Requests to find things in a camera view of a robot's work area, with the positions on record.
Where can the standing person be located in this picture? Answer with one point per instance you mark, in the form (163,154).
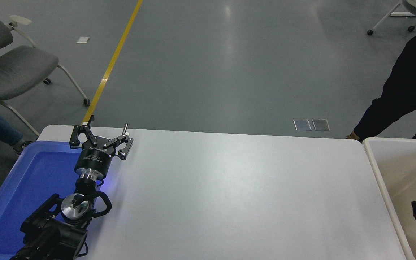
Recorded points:
(406,86)

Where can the large pale bin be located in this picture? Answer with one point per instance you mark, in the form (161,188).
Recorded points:
(399,169)

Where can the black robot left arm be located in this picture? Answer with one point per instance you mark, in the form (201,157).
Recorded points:
(52,234)

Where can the white-legged castor chair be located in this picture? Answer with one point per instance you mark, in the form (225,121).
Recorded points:
(383,20)

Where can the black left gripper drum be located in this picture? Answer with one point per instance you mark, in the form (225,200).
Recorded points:
(93,160)

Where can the seated person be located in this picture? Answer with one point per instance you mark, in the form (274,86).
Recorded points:
(2,130)

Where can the grey padded chair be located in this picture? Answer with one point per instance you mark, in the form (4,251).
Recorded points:
(16,70)

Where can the silver floor plate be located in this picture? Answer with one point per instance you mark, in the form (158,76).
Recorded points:
(321,125)
(302,125)

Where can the blue plastic tray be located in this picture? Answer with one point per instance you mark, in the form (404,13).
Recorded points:
(31,180)

